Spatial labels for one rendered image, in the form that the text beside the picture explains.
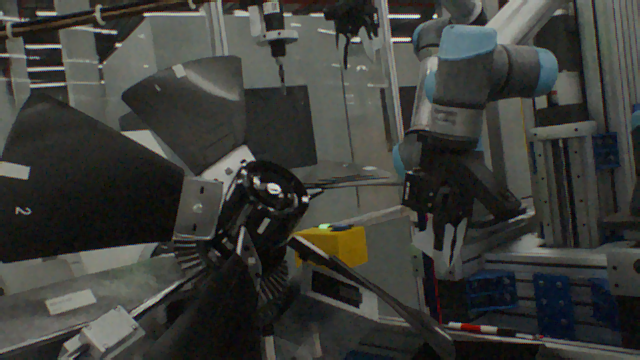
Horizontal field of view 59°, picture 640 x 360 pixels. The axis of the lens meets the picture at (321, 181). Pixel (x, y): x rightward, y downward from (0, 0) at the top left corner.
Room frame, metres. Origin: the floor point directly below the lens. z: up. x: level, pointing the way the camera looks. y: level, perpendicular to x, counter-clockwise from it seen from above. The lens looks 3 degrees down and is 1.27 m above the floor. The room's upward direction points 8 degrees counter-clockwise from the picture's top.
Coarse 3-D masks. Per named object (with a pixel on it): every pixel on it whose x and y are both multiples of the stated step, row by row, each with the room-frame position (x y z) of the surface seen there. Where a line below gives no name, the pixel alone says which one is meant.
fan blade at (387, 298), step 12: (324, 264) 0.91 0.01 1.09; (336, 264) 0.84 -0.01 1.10; (348, 276) 0.89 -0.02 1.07; (360, 276) 0.83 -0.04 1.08; (372, 288) 0.80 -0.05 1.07; (384, 300) 0.79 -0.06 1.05; (396, 300) 0.84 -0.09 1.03; (408, 312) 0.81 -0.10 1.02; (420, 312) 0.95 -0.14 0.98; (420, 324) 0.80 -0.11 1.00; (432, 324) 0.88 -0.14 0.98; (432, 336) 0.79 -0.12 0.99; (444, 336) 0.84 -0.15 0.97; (444, 348) 0.78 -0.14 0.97
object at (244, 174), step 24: (240, 168) 0.84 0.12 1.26; (264, 168) 0.87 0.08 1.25; (240, 192) 0.80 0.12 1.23; (264, 192) 0.84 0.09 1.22; (288, 192) 0.85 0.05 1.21; (240, 216) 0.81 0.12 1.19; (264, 216) 0.80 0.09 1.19; (288, 216) 0.81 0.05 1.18; (216, 240) 0.86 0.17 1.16; (264, 240) 0.83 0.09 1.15; (264, 264) 0.87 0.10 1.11
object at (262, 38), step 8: (240, 0) 0.93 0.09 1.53; (248, 0) 0.93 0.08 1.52; (256, 0) 0.93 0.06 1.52; (248, 8) 0.94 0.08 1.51; (256, 8) 0.93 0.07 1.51; (256, 16) 0.94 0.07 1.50; (256, 24) 0.94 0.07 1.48; (256, 32) 0.94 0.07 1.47; (264, 32) 0.95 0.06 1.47; (272, 32) 0.91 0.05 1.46; (280, 32) 0.91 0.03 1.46; (288, 32) 0.92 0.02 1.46; (296, 32) 0.94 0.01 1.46; (256, 40) 0.93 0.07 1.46; (264, 40) 0.92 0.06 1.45; (272, 40) 0.93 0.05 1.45; (288, 40) 0.94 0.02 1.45; (296, 40) 0.95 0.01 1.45
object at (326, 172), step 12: (312, 168) 1.15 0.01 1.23; (324, 168) 1.14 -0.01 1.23; (336, 168) 1.13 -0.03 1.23; (348, 168) 1.12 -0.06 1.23; (360, 168) 1.13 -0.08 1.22; (312, 180) 1.04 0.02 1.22; (324, 180) 1.01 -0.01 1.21; (336, 180) 1.00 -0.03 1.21; (348, 180) 1.01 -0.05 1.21; (360, 180) 1.02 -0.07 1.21; (372, 180) 1.03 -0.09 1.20; (384, 180) 1.05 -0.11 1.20; (396, 180) 1.07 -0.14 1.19
